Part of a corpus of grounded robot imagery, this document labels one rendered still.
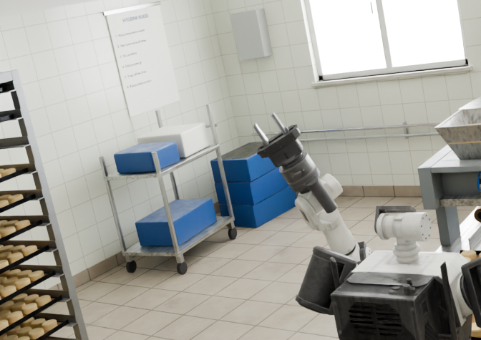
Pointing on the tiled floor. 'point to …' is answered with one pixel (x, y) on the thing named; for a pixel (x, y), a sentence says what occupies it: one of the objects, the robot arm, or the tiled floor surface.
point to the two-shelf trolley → (169, 206)
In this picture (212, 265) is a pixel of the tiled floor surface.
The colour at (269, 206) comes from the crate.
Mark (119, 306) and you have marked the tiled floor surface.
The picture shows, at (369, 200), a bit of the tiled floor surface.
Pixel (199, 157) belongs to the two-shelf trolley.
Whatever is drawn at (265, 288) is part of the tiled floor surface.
